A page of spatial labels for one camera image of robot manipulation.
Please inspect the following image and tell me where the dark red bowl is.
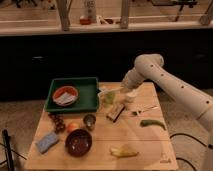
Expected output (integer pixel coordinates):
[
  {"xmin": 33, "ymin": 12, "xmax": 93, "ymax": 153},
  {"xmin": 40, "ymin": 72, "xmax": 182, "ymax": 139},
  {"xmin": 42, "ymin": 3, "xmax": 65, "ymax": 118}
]
[{"xmin": 65, "ymin": 129, "xmax": 92, "ymax": 157}]

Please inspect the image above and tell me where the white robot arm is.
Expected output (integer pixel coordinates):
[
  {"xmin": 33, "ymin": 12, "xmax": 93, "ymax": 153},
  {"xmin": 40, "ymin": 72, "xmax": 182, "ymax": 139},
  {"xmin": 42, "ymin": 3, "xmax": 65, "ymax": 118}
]
[{"xmin": 121, "ymin": 54, "xmax": 213, "ymax": 171}]

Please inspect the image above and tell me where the small metal cup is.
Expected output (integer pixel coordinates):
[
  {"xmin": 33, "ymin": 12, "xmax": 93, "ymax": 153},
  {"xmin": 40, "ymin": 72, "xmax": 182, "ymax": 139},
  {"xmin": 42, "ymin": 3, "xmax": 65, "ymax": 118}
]
[{"xmin": 83, "ymin": 114, "xmax": 96, "ymax": 131}]

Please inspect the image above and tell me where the green plastic cup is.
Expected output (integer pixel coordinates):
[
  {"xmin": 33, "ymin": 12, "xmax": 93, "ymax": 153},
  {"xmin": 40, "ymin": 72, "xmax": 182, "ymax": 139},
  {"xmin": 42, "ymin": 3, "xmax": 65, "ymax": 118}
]
[{"xmin": 104, "ymin": 92, "xmax": 115, "ymax": 104}]

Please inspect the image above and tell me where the black tripod stand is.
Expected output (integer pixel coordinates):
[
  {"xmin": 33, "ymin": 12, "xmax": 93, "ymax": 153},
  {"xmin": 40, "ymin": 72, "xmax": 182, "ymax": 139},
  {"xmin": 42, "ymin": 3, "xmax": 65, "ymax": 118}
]
[{"xmin": 0, "ymin": 129, "xmax": 26, "ymax": 171}]

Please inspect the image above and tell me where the green plastic tray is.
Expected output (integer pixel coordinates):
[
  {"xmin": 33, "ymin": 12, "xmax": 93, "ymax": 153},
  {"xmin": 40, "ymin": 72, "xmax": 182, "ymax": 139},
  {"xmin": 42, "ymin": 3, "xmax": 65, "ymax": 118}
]
[{"xmin": 45, "ymin": 77, "xmax": 99, "ymax": 114}]

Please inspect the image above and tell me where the bunch of dark grapes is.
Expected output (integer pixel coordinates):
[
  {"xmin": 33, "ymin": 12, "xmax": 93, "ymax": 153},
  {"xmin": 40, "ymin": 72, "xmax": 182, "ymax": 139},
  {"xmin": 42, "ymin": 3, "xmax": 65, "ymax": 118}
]
[{"xmin": 49, "ymin": 114, "xmax": 66, "ymax": 134}]

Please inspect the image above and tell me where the peach fruit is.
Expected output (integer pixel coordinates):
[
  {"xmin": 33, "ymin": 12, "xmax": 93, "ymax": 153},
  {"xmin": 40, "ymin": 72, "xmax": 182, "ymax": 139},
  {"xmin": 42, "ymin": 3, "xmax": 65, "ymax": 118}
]
[{"xmin": 66, "ymin": 122, "xmax": 80, "ymax": 133}]

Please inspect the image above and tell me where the yellow banana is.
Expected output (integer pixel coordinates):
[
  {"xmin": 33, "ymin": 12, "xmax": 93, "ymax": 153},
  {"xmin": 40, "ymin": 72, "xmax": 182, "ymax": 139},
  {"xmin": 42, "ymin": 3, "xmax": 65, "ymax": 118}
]
[{"xmin": 110, "ymin": 145, "xmax": 139, "ymax": 158}]

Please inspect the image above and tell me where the black cable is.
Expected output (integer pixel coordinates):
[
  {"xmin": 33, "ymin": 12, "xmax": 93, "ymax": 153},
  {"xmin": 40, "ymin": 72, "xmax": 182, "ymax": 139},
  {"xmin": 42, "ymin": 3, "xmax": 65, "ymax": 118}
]
[{"xmin": 169, "ymin": 132, "xmax": 209, "ymax": 171}]

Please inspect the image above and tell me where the wooden block brush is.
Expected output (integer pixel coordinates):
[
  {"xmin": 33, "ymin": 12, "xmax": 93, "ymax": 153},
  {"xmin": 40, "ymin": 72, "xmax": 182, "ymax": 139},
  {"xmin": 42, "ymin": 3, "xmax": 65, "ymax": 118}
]
[{"xmin": 106, "ymin": 103, "xmax": 125, "ymax": 122}]

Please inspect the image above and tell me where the red object on shelf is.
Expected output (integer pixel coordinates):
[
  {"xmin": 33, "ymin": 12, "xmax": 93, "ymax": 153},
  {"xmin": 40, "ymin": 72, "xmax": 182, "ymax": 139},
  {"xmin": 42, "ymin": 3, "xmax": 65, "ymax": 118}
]
[{"xmin": 79, "ymin": 16, "xmax": 91, "ymax": 25}]

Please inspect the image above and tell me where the grey cloth in bowl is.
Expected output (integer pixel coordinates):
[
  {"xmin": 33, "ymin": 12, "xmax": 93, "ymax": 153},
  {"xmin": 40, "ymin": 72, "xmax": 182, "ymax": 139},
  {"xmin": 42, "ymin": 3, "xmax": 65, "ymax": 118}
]
[{"xmin": 55, "ymin": 92, "xmax": 75, "ymax": 105}]

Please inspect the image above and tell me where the blue sponge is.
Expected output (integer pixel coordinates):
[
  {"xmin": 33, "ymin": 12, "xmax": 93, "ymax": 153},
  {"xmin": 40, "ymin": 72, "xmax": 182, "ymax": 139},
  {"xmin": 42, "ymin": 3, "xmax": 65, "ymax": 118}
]
[{"xmin": 36, "ymin": 132, "xmax": 59, "ymax": 154}]

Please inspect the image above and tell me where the green pepper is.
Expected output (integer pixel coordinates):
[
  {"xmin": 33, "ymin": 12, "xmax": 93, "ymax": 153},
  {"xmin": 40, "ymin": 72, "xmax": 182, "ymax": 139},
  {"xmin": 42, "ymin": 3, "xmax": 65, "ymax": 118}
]
[{"xmin": 140, "ymin": 119, "xmax": 166, "ymax": 130}]

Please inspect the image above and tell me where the orange bowl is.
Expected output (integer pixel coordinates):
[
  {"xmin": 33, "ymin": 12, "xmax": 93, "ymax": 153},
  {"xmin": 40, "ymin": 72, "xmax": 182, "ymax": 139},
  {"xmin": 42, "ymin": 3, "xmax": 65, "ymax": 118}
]
[{"xmin": 52, "ymin": 86, "xmax": 78, "ymax": 106}]

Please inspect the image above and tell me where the white plastic cup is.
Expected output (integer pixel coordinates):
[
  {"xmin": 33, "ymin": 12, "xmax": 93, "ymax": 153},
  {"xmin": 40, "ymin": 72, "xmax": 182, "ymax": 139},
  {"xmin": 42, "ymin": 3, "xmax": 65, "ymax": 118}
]
[{"xmin": 125, "ymin": 90, "xmax": 138, "ymax": 103}]

